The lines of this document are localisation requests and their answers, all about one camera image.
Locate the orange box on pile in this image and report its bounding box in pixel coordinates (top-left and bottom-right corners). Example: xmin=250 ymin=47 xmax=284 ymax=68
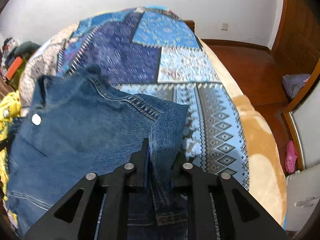
xmin=6 ymin=56 xmax=23 ymax=80

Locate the pink croc shoe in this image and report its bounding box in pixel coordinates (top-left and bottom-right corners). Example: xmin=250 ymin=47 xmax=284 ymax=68
xmin=285 ymin=140 xmax=298 ymax=174

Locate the dark green cushion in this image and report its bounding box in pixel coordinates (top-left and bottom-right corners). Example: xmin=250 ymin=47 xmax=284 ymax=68
xmin=14 ymin=41 xmax=40 ymax=57

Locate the blue denim jacket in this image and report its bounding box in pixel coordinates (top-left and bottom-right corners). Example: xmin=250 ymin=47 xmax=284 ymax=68
xmin=6 ymin=68 xmax=188 ymax=239

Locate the beige plush blanket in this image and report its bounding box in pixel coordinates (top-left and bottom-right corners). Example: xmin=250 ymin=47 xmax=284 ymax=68
xmin=200 ymin=41 xmax=287 ymax=226

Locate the wooden wardrobe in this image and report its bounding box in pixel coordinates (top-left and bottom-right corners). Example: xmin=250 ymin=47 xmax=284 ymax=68
xmin=271 ymin=0 xmax=319 ymax=74

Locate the white wall socket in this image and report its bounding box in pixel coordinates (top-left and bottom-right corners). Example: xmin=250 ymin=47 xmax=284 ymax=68
xmin=221 ymin=23 xmax=228 ymax=31

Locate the yellow cartoon blanket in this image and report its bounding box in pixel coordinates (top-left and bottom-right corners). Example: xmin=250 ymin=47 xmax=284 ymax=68
xmin=1 ymin=91 xmax=21 ymax=229

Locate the purple cloth bag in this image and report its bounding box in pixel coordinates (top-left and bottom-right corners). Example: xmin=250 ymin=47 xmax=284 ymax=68
xmin=282 ymin=74 xmax=311 ymax=99

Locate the blue patchwork bedspread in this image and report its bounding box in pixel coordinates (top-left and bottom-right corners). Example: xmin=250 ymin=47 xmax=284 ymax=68
xmin=18 ymin=7 xmax=249 ymax=189

